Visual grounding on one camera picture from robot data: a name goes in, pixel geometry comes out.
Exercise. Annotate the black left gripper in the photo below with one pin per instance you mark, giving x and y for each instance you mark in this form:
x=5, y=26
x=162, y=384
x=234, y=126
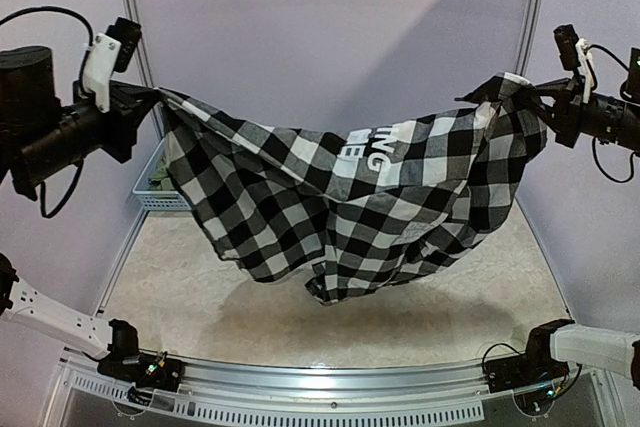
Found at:
x=132, y=109

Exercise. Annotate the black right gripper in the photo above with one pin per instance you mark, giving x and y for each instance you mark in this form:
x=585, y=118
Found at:
x=567, y=114

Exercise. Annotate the black white checked shirt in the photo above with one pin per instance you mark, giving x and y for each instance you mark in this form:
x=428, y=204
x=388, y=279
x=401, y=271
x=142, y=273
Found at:
x=364, y=209

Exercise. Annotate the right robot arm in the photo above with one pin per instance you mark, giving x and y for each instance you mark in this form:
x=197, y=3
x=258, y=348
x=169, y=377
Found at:
x=606, y=120

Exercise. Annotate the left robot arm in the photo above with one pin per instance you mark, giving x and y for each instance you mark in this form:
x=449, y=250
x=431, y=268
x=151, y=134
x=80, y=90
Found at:
x=39, y=138

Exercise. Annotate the green garment in basket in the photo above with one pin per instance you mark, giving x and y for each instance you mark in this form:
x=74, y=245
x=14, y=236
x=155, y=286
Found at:
x=159, y=179

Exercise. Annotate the light blue plastic basket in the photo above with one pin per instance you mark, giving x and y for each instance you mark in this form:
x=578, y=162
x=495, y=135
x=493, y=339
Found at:
x=157, y=200

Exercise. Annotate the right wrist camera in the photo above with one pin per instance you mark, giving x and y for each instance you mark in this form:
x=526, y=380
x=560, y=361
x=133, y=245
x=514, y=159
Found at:
x=575, y=57

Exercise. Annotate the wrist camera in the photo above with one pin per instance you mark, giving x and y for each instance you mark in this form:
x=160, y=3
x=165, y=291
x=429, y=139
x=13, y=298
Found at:
x=575, y=57
x=111, y=52

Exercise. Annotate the left aluminium wall post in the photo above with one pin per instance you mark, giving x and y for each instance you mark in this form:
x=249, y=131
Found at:
x=142, y=58

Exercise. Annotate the aluminium wall post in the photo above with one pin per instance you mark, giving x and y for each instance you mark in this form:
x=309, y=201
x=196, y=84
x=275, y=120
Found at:
x=527, y=35
x=142, y=58

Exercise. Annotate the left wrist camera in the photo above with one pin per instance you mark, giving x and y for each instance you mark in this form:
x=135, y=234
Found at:
x=111, y=52

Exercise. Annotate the right aluminium wall post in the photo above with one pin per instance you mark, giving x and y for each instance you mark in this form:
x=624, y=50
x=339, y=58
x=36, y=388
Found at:
x=527, y=35

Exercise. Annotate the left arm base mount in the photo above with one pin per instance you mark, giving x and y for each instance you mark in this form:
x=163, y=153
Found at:
x=146, y=373

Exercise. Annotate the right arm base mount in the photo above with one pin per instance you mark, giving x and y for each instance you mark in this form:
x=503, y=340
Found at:
x=530, y=372

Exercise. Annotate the front aluminium rail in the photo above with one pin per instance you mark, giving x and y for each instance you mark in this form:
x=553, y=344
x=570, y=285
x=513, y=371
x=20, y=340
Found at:
x=226, y=394

